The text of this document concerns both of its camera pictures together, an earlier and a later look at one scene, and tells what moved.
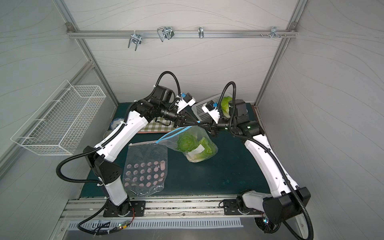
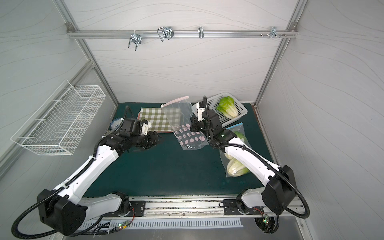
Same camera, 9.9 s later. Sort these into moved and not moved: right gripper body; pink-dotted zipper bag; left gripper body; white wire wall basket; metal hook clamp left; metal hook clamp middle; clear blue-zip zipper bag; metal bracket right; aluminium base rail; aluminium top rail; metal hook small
Moved: left gripper body; right gripper body; pink-dotted zipper bag; clear blue-zip zipper bag
Not moved: metal hook small; metal hook clamp middle; white wire wall basket; aluminium top rail; metal hook clamp left; metal bracket right; aluminium base rail
